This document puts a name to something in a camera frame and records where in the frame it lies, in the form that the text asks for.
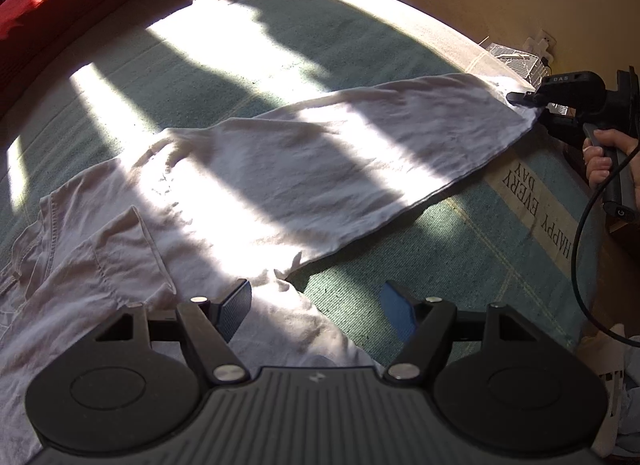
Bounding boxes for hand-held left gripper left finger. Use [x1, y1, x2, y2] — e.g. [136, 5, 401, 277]
[94, 279, 252, 388]

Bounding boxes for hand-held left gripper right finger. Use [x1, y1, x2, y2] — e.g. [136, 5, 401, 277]
[380, 280, 540, 388]

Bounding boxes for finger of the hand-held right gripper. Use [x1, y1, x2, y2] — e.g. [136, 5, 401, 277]
[505, 89, 548, 113]

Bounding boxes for white printed t-shirt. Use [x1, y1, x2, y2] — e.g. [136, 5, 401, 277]
[0, 72, 541, 465]

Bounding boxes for person's right hand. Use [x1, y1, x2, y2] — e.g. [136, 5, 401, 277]
[581, 127, 640, 192]

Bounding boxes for green bed blanket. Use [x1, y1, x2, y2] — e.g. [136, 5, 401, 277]
[0, 0, 608, 396]

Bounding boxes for pale crumpled cloth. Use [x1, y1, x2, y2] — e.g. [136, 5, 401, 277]
[577, 322, 640, 456]

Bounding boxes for red quilt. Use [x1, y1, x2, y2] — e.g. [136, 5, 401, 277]
[0, 0, 231, 110]

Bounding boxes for white wire cage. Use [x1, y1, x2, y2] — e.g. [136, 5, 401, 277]
[477, 40, 548, 90]

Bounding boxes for white wall socket adapter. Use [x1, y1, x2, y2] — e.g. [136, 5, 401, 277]
[522, 30, 558, 60]

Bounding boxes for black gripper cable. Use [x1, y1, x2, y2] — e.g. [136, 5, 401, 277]
[571, 184, 640, 346]

